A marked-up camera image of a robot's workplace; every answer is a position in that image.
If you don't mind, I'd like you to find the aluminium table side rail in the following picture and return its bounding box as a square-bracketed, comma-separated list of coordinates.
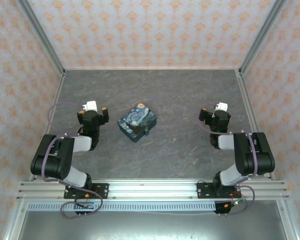
[1, 69, 67, 240]
[235, 69, 276, 181]

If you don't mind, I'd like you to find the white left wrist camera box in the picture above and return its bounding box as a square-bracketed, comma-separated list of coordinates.
[81, 100, 99, 113]

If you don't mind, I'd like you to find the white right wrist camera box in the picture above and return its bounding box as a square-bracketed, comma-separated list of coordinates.
[214, 101, 228, 113]

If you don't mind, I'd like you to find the aluminium frame post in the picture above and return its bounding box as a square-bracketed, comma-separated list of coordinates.
[16, 0, 67, 76]
[238, 0, 290, 76]

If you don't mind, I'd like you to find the grey slotted cable duct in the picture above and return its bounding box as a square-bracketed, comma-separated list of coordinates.
[26, 201, 218, 213]

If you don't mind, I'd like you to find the small right controller board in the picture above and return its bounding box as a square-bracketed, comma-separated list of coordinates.
[224, 198, 248, 209]

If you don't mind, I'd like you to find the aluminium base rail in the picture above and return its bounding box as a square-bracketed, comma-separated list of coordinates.
[15, 178, 290, 202]

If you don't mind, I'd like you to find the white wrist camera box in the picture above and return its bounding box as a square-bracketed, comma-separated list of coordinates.
[214, 101, 228, 113]
[81, 100, 99, 113]

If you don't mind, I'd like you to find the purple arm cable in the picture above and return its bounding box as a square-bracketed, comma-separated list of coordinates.
[41, 101, 103, 220]
[196, 103, 260, 216]

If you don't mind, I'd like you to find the blue starry night tin box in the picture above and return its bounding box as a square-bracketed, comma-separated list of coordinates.
[117, 102, 158, 144]

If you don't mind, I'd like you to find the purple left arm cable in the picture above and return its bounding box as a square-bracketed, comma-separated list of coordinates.
[41, 101, 103, 220]

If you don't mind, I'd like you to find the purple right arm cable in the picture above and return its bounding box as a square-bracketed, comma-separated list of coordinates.
[196, 103, 260, 216]

